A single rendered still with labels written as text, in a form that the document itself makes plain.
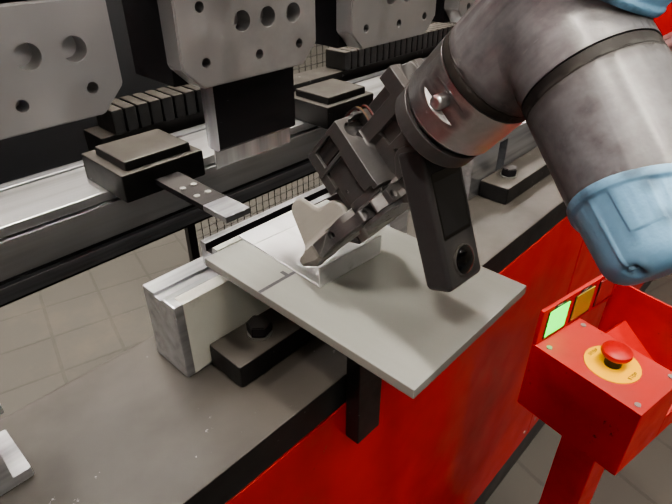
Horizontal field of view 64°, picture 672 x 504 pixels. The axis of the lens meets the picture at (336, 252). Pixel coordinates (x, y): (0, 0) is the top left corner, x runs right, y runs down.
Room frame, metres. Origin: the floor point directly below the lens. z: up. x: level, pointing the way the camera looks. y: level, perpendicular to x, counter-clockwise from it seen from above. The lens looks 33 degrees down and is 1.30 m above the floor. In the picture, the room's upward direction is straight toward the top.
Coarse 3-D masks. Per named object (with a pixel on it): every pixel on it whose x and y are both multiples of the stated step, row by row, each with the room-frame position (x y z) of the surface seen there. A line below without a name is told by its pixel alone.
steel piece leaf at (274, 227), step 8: (288, 216) 0.54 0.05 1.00; (264, 224) 0.53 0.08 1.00; (272, 224) 0.53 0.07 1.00; (280, 224) 0.53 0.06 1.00; (288, 224) 0.53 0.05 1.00; (296, 224) 0.53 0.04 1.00; (248, 232) 0.51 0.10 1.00; (256, 232) 0.51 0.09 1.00; (264, 232) 0.51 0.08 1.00; (272, 232) 0.51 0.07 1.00; (280, 232) 0.51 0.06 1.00; (248, 240) 0.49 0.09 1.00; (256, 240) 0.49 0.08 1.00
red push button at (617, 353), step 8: (608, 344) 0.54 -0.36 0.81; (616, 344) 0.54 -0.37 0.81; (624, 344) 0.54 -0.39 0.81; (608, 352) 0.53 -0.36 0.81; (616, 352) 0.53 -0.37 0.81; (624, 352) 0.53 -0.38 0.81; (632, 352) 0.53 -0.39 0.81; (608, 360) 0.53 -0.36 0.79; (616, 360) 0.52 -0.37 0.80; (624, 360) 0.52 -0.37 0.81; (616, 368) 0.52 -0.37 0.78
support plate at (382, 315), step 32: (224, 256) 0.46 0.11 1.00; (256, 256) 0.46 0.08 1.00; (384, 256) 0.46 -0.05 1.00; (416, 256) 0.46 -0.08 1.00; (256, 288) 0.41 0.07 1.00; (288, 288) 0.41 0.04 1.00; (320, 288) 0.41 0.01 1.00; (352, 288) 0.41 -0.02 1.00; (384, 288) 0.41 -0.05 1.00; (416, 288) 0.41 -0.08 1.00; (480, 288) 0.41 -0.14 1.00; (512, 288) 0.41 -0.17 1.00; (320, 320) 0.36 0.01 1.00; (352, 320) 0.36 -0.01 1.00; (384, 320) 0.36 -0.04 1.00; (416, 320) 0.36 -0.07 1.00; (448, 320) 0.36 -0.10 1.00; (480, 320) 0.36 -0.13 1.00; (352, 352) 0.32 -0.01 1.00; (384, 352) 0.32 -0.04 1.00; (416, 352) 0.32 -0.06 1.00; (448, 352) 0.32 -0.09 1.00; (416, 384) 0.29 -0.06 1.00
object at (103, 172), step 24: (120, 144) 0.68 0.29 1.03; (144, 144) 0.68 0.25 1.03; (168, 144) 0.68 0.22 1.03; (96, 168) 0.65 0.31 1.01; (120, 168) 0.63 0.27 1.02; (144, 168) 0.63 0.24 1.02; (168, 168) 0.66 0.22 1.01; (192, 168) 0.68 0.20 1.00; (120, 192) 0.62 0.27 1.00; (144, 192) 0.63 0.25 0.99; (192, 192) 0.60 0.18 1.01; (216, 192) 0.60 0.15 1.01; (216, 216) 0.55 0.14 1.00; (240, 216) 0.55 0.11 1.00
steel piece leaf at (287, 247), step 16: (272, 240) 0.49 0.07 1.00; (288, 240) 0.49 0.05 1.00; (272, 256) 0.46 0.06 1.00; (288, 256) 0.46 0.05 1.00; (336, 256) 0.46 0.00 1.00; (352, 256) 0.44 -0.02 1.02; (368, 256) 0.46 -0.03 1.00; (304, 272) 0.43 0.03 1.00; (320, 272) 0.41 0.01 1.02; (336, 272) 0.43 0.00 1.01
